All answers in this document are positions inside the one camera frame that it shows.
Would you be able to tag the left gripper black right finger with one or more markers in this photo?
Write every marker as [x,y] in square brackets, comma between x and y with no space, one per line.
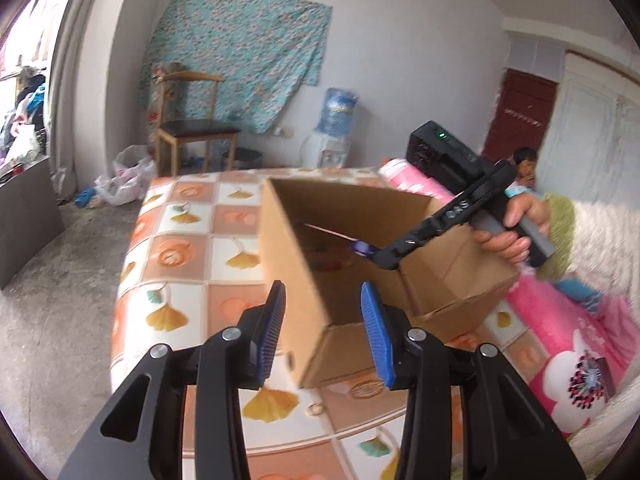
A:
[506,432]

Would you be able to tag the dark red door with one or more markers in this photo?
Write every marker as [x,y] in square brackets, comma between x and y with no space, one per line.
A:
[522,115]

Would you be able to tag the wooden chair black seat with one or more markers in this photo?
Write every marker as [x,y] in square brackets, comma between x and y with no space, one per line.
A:
[179,132]

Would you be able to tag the white water dispenser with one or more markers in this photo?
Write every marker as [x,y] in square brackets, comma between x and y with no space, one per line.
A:
[320,150]

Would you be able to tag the right hand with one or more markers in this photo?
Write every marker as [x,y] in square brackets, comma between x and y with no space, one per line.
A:
[515,228]

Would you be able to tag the fluffy cream sleeve forearm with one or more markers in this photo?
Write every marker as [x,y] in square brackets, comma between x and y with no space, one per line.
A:
[598,244]

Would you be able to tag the pink strap black watch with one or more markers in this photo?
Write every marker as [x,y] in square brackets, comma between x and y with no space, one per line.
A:
[359,247]

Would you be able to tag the pink floral blanket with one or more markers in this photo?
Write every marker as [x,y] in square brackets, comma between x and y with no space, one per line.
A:
[580,355]

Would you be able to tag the patterned tablecloth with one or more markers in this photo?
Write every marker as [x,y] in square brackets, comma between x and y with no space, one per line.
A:
[193,268]

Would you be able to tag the dark grey board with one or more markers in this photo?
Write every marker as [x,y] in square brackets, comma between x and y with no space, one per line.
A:
[30,218]

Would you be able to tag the blue water bottle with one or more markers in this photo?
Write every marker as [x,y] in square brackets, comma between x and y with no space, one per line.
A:
[337,111]

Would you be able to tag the floral teal wall cloth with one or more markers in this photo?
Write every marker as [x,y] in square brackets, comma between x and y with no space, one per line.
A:
[264,49]

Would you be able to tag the white plastic bag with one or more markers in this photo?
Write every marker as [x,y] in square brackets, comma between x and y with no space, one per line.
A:
[133,170]

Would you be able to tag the person in background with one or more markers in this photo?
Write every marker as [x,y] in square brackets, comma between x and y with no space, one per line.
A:
[524,160]

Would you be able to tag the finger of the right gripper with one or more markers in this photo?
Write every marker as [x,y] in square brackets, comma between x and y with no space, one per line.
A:
[377,255]

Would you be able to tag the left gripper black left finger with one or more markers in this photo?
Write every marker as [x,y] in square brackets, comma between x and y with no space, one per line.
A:
[138,434]

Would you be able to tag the brown cardboard box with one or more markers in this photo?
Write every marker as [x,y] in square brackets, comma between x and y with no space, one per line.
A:
[447,287]

